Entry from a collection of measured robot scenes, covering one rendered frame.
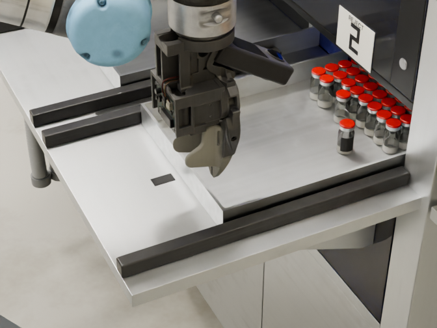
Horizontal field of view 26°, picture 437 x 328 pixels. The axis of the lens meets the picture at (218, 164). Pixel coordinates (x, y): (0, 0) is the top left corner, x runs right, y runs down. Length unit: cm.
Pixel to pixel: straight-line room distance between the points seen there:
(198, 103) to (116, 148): 27
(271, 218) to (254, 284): 72
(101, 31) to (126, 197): 42
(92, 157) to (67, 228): 125
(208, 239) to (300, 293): 57
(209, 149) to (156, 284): 17
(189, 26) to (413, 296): 54
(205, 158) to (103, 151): 22
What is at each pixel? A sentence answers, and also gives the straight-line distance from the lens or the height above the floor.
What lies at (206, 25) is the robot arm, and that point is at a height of 116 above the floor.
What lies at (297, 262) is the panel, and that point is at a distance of 164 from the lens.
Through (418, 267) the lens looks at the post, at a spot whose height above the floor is 77.
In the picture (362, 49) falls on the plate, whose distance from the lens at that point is 127.
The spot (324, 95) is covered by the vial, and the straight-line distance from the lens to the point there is 137.
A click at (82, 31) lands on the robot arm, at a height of 124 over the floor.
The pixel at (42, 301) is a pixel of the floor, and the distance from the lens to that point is 235.
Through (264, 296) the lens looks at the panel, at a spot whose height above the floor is 35.
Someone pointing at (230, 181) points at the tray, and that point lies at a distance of 124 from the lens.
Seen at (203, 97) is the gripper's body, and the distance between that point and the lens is 106.
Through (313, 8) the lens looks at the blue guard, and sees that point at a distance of 136.
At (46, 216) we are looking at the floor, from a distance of 259.
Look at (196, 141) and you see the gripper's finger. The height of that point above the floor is 97.
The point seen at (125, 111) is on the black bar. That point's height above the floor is 90.
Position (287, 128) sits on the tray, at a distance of 134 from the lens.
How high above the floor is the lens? 165
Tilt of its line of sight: 37 degrees down
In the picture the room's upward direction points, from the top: straight up
